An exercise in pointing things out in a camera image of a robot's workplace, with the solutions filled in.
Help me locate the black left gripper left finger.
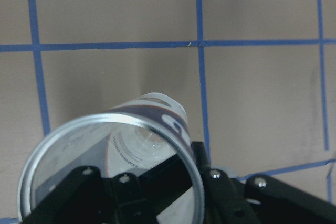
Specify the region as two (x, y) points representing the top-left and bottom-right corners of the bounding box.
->
(22, 155), (192, 223)

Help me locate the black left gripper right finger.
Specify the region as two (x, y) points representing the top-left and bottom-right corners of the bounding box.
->
(191, 142), (335, 223)

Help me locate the clear tennis ball can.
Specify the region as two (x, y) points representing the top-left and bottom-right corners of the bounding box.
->
(17, 92), (205, 223)

